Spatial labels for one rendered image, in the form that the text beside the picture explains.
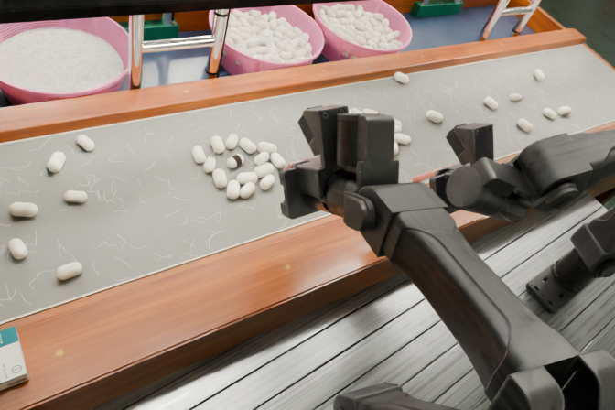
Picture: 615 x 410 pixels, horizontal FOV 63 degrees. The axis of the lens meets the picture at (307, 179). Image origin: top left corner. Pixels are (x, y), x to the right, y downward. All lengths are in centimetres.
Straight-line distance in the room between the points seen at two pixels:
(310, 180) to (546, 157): 32
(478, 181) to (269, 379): 41
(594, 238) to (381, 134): 57
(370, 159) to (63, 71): 66
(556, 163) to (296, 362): 46
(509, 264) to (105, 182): 77
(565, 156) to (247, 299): 46
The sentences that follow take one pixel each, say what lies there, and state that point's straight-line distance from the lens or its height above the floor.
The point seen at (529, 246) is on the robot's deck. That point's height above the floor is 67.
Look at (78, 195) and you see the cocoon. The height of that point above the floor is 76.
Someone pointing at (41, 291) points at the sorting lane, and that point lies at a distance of 75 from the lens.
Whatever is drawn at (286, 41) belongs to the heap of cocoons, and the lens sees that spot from 121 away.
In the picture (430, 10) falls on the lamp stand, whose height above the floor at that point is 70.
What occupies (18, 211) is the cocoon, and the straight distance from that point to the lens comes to 81.
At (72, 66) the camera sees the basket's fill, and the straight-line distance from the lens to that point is 106.
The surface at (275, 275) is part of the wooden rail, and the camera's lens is 75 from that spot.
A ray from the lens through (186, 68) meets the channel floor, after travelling 117.
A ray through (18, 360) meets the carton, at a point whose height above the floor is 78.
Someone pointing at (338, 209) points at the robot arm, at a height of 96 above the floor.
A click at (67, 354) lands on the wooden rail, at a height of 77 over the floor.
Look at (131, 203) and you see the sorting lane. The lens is 82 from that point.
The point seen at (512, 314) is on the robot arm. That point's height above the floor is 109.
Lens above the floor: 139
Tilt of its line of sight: 46 degrees down
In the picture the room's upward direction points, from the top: 23 degrees clockwise
